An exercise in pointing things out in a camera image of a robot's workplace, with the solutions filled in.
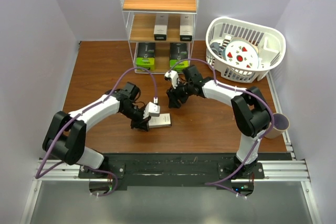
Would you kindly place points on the watermelon pattern plate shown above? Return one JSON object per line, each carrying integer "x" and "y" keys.
{"x": 241, "y": 53}

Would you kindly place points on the narrow silver razor box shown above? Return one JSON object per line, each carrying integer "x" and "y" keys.
{"x": 186, "y": 27}

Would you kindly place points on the grey item in basket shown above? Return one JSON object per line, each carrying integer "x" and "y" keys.
{"x": 216, "y": 48}

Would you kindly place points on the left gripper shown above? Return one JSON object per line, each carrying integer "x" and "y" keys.
{"x": 141, "y": 123}

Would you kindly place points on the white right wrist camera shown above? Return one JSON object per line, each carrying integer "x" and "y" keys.
{"x": 172, "y": 76}

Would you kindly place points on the black green razor box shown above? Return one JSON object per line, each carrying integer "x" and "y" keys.
{"x": 178, "y": 52}
{"x": 145, "y": 56}

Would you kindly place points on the white plastic dish basket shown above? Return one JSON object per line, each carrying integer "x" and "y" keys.
{"x": 270, "y": 43}

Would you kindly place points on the silver box with H logo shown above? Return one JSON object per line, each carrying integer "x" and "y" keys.
{"x": 160, "y": 26}

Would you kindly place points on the small silver box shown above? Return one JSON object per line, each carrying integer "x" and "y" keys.
{"x": 163, "y": 120}

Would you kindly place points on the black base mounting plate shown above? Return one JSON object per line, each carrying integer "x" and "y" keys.
{"x": 179, "y": 170}

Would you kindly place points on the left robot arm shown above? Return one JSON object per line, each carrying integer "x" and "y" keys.
{"x": 66, "y": 136}

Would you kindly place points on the aluminium frame rail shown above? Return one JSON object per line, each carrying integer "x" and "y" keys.
{"x": 284, "y": 196}

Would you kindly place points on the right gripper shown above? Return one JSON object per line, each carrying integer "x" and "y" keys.
{"x": 174, "y": 95}

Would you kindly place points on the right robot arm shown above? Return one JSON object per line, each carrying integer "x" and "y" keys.
{"x": 252, "y": 114}

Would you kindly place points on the white wire wooden shelf rack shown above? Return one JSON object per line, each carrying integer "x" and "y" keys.
{"x": 153, "y": 25}

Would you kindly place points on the pink ceramic mug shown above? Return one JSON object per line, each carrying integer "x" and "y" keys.
{"x": 281, "y": 124}

